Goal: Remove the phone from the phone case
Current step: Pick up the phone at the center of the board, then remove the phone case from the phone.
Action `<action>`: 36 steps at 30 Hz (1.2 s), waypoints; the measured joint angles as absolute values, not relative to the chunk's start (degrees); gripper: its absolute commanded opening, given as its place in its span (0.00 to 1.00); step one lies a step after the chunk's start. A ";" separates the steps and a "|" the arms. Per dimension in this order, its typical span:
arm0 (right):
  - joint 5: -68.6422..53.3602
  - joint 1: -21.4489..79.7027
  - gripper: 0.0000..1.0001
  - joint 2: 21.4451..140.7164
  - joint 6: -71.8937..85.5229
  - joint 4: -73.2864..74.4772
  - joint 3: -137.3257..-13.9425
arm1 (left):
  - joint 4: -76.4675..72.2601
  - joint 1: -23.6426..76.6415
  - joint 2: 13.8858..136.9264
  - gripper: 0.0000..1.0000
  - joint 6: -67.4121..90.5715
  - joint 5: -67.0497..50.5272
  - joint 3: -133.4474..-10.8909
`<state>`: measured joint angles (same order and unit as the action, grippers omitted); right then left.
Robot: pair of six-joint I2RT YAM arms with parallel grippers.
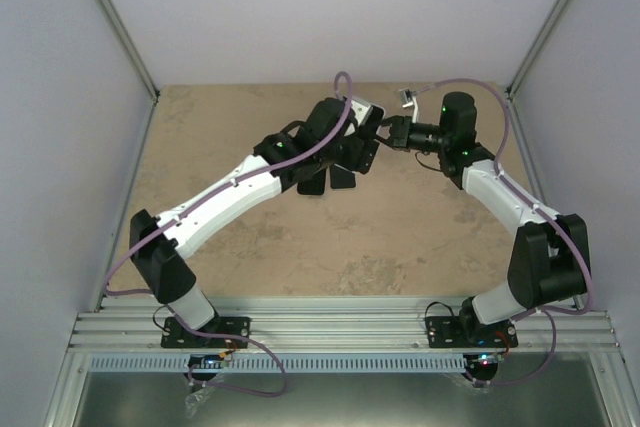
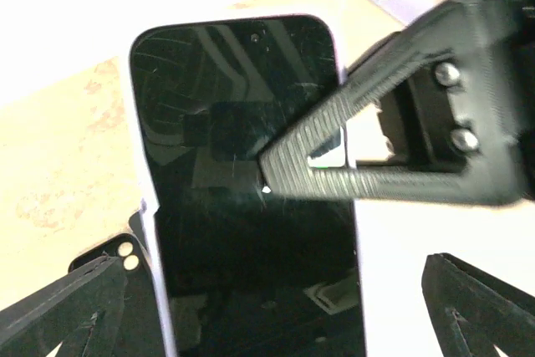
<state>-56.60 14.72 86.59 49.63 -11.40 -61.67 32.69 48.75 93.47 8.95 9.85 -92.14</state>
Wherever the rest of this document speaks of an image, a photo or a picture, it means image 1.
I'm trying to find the black phone case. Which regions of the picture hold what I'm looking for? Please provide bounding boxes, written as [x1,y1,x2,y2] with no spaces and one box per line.
[297,170,326,196]

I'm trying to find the aluminium frame post right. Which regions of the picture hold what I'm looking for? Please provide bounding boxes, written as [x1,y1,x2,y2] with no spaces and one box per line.
[505,0,573,100]

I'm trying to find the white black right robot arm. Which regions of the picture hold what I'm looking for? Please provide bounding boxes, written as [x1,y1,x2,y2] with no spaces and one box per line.
[385,90,593,346]

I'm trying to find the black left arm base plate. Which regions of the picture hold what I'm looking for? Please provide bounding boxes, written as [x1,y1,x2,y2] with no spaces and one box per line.
[160,317,251,350]

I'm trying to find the aluminium frame post left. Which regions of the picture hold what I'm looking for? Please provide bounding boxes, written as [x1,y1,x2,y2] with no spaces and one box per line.
[95,0,159,103]

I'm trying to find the left controller circuit board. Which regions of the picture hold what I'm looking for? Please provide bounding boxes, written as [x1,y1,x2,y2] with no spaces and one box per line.
[188,351,233,370]

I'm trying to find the controller circuit board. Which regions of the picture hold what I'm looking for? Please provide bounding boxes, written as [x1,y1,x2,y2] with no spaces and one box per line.
[188,351,233,370]
[475,351,506,366]

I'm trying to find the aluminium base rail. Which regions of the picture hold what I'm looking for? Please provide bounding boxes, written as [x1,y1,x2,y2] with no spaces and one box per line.
[68,296,620,353]

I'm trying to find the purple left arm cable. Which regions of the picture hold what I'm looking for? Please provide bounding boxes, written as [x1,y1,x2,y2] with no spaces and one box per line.
[103,71,354,298]

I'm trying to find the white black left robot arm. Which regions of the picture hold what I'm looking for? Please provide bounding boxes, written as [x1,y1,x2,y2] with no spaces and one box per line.
[129,98,385,346]

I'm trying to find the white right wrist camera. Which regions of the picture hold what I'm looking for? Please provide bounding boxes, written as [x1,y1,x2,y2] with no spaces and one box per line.
[398,89,420,123]

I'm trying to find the right controller circuit board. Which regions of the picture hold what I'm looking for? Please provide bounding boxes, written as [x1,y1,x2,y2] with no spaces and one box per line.
[475,351,506,366]

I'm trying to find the clear plastic bag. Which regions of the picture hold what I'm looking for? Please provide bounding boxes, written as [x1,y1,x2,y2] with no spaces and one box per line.
[184,389,207,419]

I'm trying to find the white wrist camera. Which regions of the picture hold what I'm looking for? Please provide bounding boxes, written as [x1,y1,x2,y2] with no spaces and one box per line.
[345,97,373,136]
[398,89,420,123]

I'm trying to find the black phone with white edge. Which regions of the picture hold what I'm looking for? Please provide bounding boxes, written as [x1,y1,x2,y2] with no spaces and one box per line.
[362,105,386,132]

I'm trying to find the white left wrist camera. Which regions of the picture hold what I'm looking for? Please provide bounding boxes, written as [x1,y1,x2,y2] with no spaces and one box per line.
[345,97,373,136]

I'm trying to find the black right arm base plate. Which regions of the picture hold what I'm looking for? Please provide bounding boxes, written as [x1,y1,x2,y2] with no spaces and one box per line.
[426,316,519,349]

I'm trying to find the grey slotted cable duct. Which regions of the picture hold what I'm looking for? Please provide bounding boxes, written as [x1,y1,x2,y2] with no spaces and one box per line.
[88,353,467,374]

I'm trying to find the aluminium frame post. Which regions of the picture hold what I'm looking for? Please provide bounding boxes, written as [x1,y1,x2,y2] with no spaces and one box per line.
[505,0,573,100]
[95,0,159,103]

